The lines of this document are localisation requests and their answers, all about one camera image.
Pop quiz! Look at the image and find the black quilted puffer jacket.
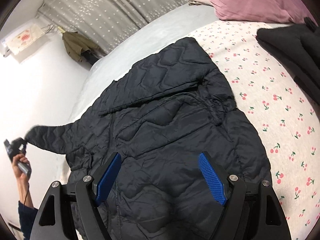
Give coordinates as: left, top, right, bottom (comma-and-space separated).
25, 37, 271, 239

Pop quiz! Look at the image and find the person's left forearm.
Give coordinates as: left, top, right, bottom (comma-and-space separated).
17, 180, 38, 239

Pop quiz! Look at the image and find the person's left hand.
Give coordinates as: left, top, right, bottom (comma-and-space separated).
12, 153, 30, 183

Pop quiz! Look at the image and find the cherry print bed sheet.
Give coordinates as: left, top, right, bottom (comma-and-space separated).
190, 21, 319, 239

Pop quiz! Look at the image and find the white plush blanket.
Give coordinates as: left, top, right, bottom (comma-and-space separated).
69, 4, 218, 122

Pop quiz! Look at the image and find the olive green hanging jacket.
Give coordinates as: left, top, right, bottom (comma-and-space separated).
62, 31, 106, 65

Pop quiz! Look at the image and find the black folded garment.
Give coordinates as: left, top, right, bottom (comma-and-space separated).
256, 17, 319, 103

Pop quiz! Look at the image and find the grey star pattern curtain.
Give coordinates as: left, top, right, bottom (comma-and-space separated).
37, 0, 187, 53

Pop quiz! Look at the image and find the pink velvet pillow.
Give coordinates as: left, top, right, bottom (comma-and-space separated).
209, 0, 314, 24

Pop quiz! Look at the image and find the white floral wall unit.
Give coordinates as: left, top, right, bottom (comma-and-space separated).
1, 19, 55, 63

